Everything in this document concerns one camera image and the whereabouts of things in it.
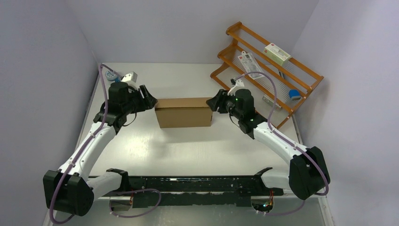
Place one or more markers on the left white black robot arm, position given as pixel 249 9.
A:
pixel 69 189

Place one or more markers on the orange wooden rack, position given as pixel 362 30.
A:
pixel 293 75

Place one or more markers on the small silver packaged item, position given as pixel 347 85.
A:
pixel 270 102

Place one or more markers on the blue white eraser block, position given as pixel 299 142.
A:
pixel 294 95

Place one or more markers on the clear plastic blister package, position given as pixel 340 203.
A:
pixel 251 66

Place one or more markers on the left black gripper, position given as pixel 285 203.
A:
pixel 146 103

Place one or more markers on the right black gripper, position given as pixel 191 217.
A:
pixel 219 100

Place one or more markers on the white green product box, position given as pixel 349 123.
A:
pixel 276 54

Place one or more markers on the brown cardboard box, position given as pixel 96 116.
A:
pixel 183 112

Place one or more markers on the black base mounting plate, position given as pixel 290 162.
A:
pixel 238 190

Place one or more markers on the small blue white jar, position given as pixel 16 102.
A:
pixel 113 76

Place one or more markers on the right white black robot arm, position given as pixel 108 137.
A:
pixel 307 173

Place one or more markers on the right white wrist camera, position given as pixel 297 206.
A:
pixel 237 85

